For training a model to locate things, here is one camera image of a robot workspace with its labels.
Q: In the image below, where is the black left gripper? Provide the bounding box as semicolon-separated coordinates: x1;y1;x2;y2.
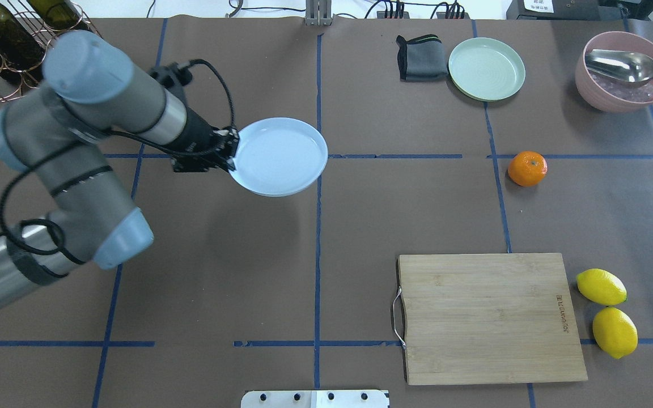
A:
149;62;241;174

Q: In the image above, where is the light blue plate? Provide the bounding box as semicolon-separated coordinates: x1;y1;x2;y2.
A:
229;118;329;197

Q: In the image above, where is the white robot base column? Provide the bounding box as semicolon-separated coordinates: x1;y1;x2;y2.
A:
240;389;391;407

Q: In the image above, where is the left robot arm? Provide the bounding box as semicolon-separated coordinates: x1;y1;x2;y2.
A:
0;30;239;309

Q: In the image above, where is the light green plate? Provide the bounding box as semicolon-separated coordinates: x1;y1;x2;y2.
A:
448;37;527;103

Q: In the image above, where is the dark green wine bottle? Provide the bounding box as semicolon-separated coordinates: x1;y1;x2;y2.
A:
0;3;46;83

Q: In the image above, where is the dark grey folded cloth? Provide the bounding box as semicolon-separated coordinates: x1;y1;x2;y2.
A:
396;34;448;82

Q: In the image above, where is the orange mandarin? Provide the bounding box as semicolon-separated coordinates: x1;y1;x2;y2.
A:
507;151;548;188

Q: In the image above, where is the wooden cutting board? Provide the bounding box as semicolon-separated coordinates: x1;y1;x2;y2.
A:
396;253;588;386

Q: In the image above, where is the pink bowl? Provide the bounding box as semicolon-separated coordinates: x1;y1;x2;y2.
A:
574;31;653;113

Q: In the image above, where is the yellow lemon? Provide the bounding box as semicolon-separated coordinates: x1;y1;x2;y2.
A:
576;268;627;307
591;307;638;359

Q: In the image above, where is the metal scoop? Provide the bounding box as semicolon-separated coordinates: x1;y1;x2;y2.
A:
584;49;653;85

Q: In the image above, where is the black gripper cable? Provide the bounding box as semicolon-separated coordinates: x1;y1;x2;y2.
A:
0;58;238;267

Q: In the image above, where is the aluminium frame post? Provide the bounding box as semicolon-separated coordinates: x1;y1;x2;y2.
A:
305;0;333;27

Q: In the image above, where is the copper wire bottle rack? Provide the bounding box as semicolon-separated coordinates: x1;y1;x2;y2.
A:
0;1;100;102

